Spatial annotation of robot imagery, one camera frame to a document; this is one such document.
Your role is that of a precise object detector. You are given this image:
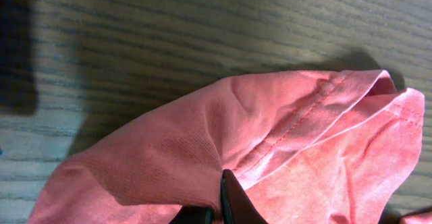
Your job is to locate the red t-shirt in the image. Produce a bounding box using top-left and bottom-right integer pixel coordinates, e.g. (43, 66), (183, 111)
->
(29, 70), (425, 223)

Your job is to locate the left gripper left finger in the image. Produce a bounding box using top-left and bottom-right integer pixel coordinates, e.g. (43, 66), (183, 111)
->
(169, 206), (213, 224)

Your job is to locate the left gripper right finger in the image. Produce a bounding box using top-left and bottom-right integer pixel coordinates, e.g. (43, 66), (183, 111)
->
(221, 169), (267, 224)

